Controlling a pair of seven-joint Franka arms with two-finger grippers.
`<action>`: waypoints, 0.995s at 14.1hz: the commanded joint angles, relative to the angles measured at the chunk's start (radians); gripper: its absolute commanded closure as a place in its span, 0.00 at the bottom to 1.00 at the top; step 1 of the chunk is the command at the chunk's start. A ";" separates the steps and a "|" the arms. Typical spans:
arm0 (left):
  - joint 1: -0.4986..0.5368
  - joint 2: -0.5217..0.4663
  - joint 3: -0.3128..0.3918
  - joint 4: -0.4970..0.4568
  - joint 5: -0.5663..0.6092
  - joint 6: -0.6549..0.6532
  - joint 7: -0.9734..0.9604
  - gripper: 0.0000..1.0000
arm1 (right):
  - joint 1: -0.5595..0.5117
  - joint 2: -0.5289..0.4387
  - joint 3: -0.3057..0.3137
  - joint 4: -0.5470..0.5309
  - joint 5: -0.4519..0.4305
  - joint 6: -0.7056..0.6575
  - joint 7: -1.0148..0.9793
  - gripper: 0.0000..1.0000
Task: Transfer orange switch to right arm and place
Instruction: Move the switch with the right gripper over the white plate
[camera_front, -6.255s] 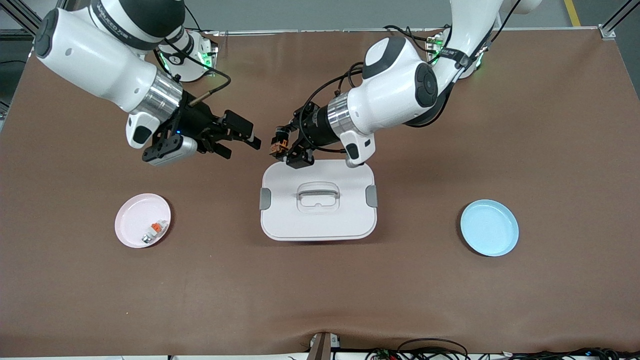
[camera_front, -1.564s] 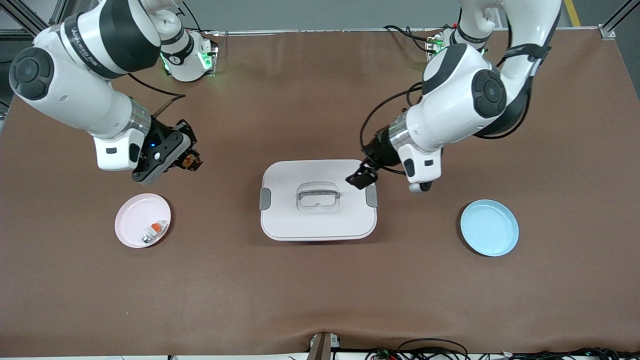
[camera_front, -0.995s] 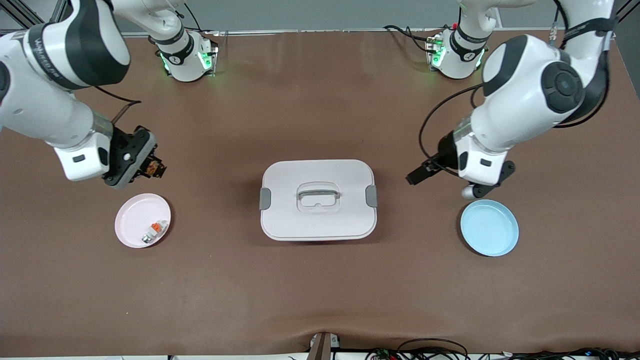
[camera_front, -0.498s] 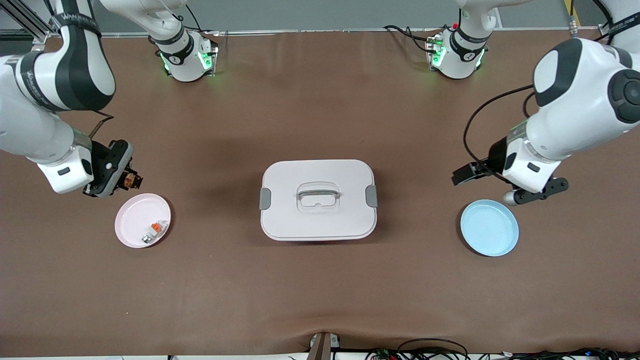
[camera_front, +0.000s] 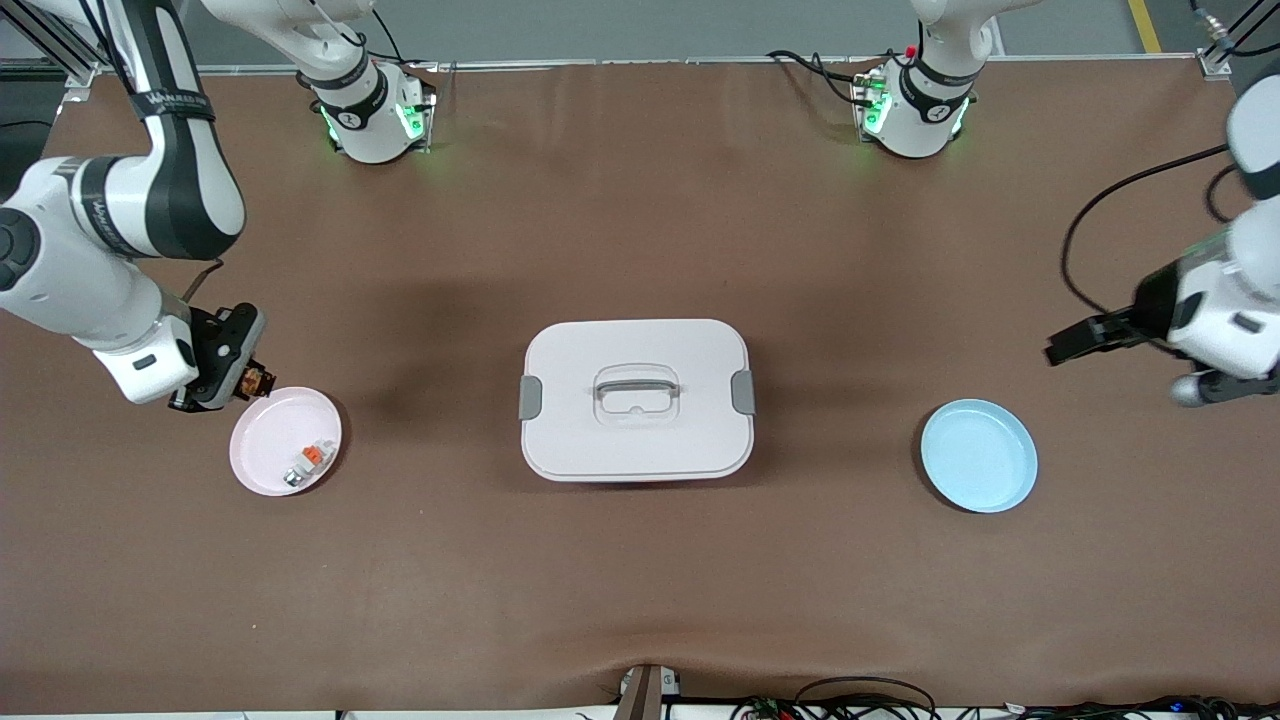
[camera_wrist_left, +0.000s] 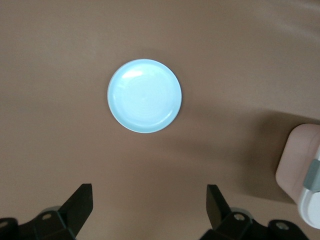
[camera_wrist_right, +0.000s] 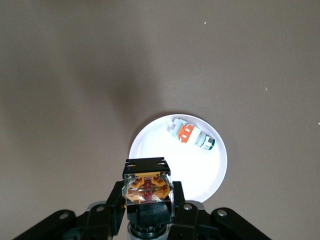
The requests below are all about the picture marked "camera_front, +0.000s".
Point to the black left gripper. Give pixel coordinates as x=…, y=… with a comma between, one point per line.
x=1153, y=303

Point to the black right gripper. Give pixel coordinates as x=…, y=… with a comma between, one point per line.
x=207, y=347

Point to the black and orange push-button switch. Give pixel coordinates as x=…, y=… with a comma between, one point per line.
x=257, y=380

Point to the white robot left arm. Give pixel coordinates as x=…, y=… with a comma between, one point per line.
x=920, y=110

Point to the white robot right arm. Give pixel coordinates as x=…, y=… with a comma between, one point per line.
x=60, y=270

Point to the pale pink round plate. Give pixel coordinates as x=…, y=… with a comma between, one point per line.
x=265, y=450

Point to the light blue round plate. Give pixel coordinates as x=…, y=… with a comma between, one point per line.
x=980, y=455

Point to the grey box latch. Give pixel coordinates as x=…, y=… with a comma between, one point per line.
x=743, y=392
x=530, y=398

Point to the white lidded storage box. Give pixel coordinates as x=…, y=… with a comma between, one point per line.
x=640, y=445

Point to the white and orange switch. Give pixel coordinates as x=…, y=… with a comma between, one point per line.
x=310, y=462

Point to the aluminium frame profile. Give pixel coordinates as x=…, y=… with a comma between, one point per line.
x=1240, y=35
x=80, y=72

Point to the aluminium table edge rail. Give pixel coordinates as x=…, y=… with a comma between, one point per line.
x=650, y=62

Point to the brown wooden bracket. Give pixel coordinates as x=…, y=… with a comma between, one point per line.
x=645, y=695

